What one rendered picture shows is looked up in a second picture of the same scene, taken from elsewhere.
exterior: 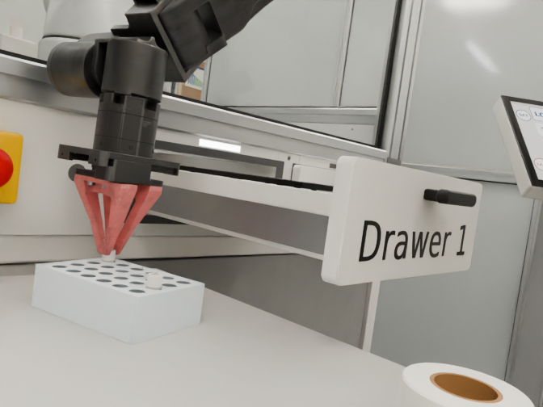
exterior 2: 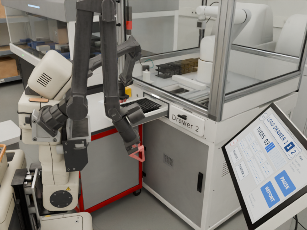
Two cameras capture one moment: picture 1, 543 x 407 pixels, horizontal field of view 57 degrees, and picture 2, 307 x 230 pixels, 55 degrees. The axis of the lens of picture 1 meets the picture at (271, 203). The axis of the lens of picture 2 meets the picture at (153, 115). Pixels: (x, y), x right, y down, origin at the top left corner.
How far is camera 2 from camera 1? 2.22 m
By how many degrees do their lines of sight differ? 96
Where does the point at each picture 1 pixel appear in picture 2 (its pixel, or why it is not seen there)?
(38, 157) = (133, 91)
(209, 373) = (97, 118)
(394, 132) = (211, 105)
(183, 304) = not seen: hidden behind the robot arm
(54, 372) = (97, 112)
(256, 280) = (168, 130)
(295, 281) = (178, 137)
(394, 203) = not seen: hidden behind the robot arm
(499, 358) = not seen: outside the picture
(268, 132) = (165, 95)
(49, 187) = (134, 96)
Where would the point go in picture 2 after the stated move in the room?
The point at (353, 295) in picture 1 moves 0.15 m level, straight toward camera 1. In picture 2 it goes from (201, 155) to (178, 151)
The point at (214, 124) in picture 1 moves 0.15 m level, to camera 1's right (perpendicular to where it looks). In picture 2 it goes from (154, 91) to (151, 99)
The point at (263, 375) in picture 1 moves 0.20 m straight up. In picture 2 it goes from (97, 120) to (96, 94)
